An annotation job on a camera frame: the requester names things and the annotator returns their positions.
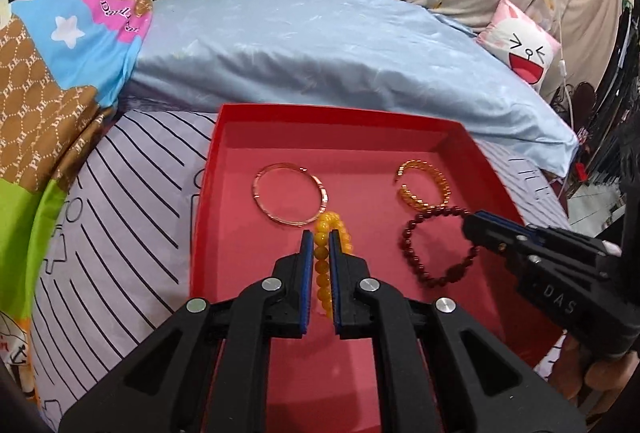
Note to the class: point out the light blue pillow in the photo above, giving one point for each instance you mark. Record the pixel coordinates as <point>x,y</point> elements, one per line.
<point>325,53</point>

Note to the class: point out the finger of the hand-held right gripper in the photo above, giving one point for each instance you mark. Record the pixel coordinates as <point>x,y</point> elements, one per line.
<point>515,229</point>
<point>492,240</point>

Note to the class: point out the beige cloth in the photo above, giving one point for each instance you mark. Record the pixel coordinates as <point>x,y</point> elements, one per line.
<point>595,3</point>

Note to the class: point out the pink cartoon face pillow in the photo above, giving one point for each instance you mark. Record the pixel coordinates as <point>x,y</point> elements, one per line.
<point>522,45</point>

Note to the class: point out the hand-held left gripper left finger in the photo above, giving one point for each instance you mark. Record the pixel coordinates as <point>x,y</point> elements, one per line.
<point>305,285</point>

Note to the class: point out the cartoon monkey printed blanket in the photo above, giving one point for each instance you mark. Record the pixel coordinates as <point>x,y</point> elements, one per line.
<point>50,63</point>

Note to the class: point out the person's right hand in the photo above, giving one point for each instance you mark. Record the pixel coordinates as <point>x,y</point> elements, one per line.
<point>607,375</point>

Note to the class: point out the red cardboard box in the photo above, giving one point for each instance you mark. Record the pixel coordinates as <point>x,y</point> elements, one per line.
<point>250,153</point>

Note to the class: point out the thin rose gold bangle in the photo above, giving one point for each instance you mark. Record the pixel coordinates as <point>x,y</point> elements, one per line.
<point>255,193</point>

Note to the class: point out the grey striped bed sheet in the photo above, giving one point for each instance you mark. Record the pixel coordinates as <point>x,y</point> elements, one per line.
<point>125,213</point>

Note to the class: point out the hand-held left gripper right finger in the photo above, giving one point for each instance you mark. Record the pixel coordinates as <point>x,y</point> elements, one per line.
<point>334,285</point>

